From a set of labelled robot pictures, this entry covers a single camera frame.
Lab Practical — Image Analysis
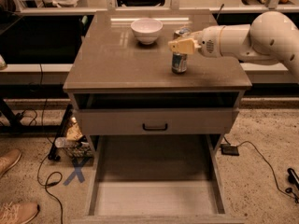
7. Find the black device on floor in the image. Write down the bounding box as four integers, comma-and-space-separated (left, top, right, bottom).
287, 168, 299, 189

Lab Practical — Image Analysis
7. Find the black floor cable left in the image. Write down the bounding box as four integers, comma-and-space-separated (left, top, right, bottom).
36, 63, 64, 224

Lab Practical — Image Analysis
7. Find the white ceramic bowl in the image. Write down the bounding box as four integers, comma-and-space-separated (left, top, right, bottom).
131, 18, 163, 45

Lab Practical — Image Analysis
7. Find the closed top drawer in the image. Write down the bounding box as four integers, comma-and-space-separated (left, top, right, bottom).
74, 108, 239, 135

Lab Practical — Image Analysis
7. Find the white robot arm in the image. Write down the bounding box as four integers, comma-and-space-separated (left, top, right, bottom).
168, 11, 299, 81

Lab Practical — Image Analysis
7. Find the black drawer handle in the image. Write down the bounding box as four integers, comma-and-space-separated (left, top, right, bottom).
142, 123, 168, 132

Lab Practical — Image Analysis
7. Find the open middle drawer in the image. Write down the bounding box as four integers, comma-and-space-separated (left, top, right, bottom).
72, 135, 245, 224

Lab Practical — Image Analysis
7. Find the upper tan shoe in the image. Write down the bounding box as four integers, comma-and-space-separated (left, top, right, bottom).
0, 149, 21, 177

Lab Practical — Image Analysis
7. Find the black foot pedal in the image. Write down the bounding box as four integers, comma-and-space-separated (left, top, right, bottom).
221, 144, 239, 156

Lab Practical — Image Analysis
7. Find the grey drawer cabinet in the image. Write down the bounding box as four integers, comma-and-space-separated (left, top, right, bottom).
63, 9, 252, 224

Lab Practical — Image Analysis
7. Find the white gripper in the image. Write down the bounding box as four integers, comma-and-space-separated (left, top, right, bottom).
168, 26, 223, 58

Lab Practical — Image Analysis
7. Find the silver blue redbull can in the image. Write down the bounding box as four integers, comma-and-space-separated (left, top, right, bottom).
172, 27, 191, 74

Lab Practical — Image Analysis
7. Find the lower tan sneaker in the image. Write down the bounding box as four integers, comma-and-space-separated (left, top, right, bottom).
0, 203, 39, 224

